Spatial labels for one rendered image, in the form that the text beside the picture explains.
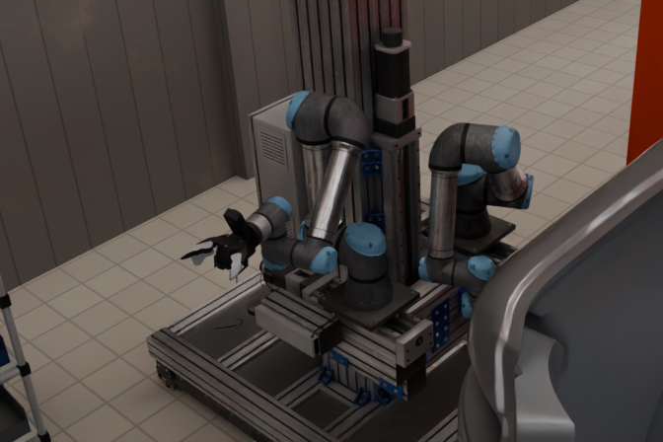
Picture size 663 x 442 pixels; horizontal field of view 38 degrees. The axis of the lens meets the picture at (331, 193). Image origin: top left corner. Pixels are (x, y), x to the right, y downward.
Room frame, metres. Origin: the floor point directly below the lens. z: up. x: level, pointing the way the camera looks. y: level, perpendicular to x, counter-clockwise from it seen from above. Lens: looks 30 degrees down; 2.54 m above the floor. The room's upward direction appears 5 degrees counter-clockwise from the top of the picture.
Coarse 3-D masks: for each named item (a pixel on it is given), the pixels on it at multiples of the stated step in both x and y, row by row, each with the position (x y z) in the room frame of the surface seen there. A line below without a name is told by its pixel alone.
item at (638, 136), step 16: (656, 0) 2.51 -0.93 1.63; (640, 16) 2.54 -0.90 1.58; (656, 16) 2.51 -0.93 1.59; (640, 32) 2.54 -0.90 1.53; (656, 32) 2.50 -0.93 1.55; (640, 48) 2.54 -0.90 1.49; (656, 48) 2.50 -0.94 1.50; (640, 64) 2.53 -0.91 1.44; (656, 64) 2.49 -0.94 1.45; (640, 80) 2.53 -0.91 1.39; (656, 80) 2.49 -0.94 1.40; (640, 96) 2.52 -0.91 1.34; (656, 96) 2.49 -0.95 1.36; (640, 112) 2.52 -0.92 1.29; (656, 112) 2.48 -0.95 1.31; (640, 128) 2.52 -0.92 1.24; (656, 128) 2.48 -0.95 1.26; (640, 144) 2.51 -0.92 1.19
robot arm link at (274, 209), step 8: (272, 200) 2.25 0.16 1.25; (280, 200) 2.25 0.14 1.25; (264, 208) 2.21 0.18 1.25; (272, 208) 2.21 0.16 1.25; (280, 208) 2.22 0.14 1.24; (288, 208) 2.24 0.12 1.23; (264, 216) 2.18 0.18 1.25; (272, 216) 2.19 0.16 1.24; (280, 216) 2.21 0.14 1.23; (288, 216) 2.23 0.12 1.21; (272, 224) 2.17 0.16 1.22; (280, 224) 2.20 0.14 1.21; (272, 232) 2.17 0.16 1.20; (280, 232) 2.20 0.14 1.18
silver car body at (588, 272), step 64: (640, 192) 1.39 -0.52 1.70; (512, 256) 1.35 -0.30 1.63; (576, 256) 1.28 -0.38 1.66; (640, 256) 1.47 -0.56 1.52; (512, 320) 1.17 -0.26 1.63; (576, 320) 1.33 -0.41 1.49; (640, 320) 1.45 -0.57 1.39; (512, 384) 1.09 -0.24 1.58; (576, 384) 1.32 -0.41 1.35; (640, 384) 1.47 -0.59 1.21
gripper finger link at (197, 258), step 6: (198, 246) 2.06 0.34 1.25; (204, 246) 2.06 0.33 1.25; (210, 246) 2.06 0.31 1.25; (186, 252) 2.03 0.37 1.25; (192, 252) 2.04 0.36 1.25; (198, 252) 2.04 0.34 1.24; (204, 252) 2.05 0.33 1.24; (210, 252) 2.05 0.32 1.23; (192, 258) 2.05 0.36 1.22; (198, 258) 2.05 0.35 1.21; (198, 264) 2.06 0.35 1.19
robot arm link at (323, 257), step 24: (336, 120) 2.35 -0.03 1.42; (360, 120) 2.35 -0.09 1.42; (336, 144) 2.32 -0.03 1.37; (360, 144) 2.31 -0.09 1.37; (336, 168) 2.27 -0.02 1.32; (336, 192) 2.23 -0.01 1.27; (312, 216) 2.22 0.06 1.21; (336, 216) 2.21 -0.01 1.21; (312, 240) 2.16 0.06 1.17; (312, 264) 2.12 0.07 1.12
